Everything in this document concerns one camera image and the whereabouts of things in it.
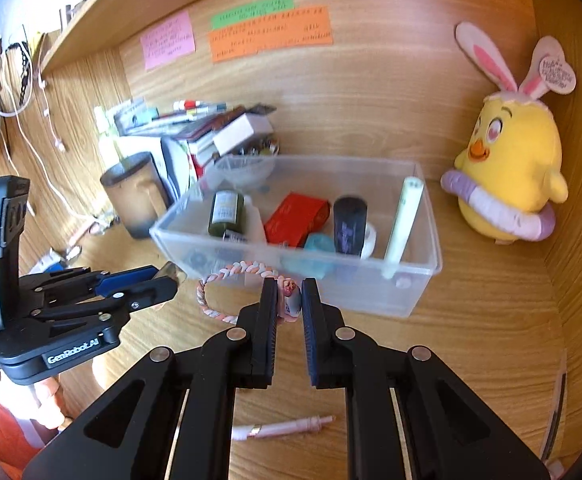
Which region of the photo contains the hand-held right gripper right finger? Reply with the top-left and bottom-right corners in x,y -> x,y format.
301,277 -> 552,480

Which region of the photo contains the orange clothing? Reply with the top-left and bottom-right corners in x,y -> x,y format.
0,375 -> 69,463

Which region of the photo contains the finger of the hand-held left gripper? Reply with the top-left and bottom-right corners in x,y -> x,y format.
35,276 -> 179,329
20,264 -> 160,300

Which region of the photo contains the orange paper note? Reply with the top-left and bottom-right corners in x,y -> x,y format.
208,6 -> 334,64

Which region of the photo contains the pink pen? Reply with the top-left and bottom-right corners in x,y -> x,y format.
232,414 -> 336,442

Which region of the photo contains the black strap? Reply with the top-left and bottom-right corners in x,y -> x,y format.
1,40 -> 36,117

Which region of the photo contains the white cable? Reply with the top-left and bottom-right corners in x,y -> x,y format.
1,25 -> 116,226

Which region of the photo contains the pink braided bracelet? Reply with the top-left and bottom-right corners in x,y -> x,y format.
196,260 -> 302,323

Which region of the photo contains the red box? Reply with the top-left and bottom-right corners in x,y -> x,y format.
263,192 -> 330,248

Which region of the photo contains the clear plastic storage box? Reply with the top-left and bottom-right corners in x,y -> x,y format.
149,154 -> 443,318

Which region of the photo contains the green paper note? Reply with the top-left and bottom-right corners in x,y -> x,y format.
210,0 -> 294,30

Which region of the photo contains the pink paper note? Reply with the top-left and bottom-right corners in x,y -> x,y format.
140,10 -> 196,72

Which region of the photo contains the glass bowl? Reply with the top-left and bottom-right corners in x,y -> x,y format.
211,152 -> 276,188

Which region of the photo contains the white and blue box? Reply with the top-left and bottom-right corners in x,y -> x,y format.
36,252 -> 68,273

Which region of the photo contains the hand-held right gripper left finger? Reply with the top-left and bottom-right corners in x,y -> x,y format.
21,277 -> 279,480

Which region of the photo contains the pale green stick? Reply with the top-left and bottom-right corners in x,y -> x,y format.
382,176 -> 424,279

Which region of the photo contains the yellow chick plush toy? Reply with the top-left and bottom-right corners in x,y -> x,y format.
441,21 -> 578,243

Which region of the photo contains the brown mug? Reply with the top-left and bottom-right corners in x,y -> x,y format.
100,151 -> 168,240

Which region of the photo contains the blue tape roll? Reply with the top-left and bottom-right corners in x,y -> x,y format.
286,232 -> 336,278

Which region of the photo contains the wooden shelf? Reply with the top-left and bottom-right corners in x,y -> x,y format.
36,0 -> 144,76

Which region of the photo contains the dark green bottle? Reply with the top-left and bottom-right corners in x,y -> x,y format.
208,190 -> 246,238

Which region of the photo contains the white cardboard box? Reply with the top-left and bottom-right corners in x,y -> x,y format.
212,112 -> 274,156

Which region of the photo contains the stack of books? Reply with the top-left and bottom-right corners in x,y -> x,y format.
113,97 -> 276,196

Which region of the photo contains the dark blue package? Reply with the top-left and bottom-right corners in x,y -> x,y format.
333,196 -> 369,259

